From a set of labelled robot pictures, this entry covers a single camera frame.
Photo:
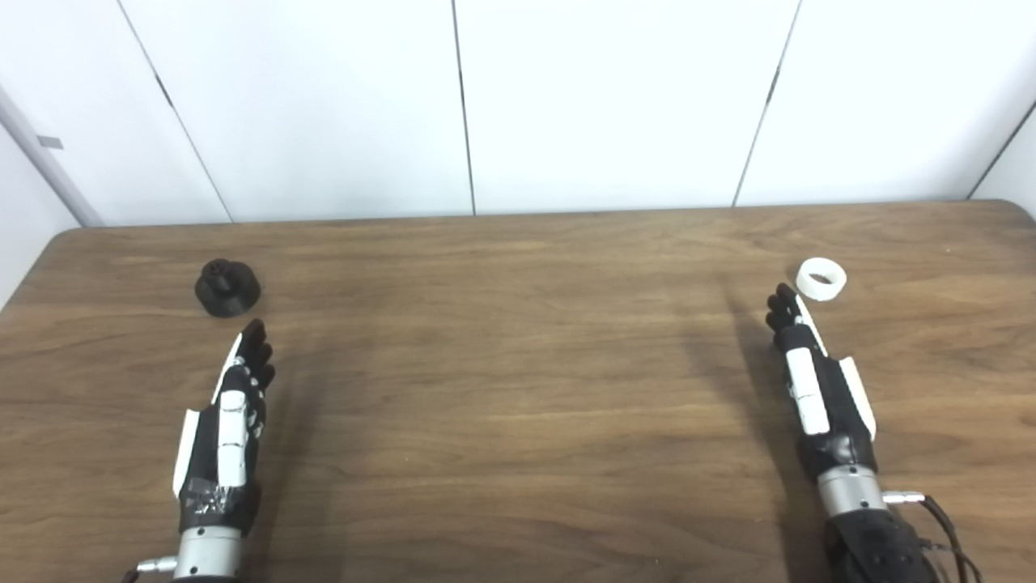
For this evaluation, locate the round black plastic part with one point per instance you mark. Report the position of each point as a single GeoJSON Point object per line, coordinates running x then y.
{"type": "Point", "coordinates": [228, 291]}

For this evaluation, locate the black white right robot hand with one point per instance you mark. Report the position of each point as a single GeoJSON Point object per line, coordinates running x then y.
{"type": "Point", "coordinates": [809, 397]}

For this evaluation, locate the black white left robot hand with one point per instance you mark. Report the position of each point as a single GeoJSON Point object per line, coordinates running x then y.
{"type": "Point", "coordinates": [233, 437]}

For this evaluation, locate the small grey wall tag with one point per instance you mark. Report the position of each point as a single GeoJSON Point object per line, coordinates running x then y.
{"type": "Point", "coordinates": [49, 142]}

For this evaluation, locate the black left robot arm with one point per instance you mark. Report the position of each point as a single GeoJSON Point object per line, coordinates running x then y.
{"type": "Point", "coordinates": [209, 555]}

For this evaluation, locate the grey wall corner post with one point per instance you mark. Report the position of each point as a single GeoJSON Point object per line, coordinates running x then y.
{"type": "Point", "coordinates": [48, 158]}

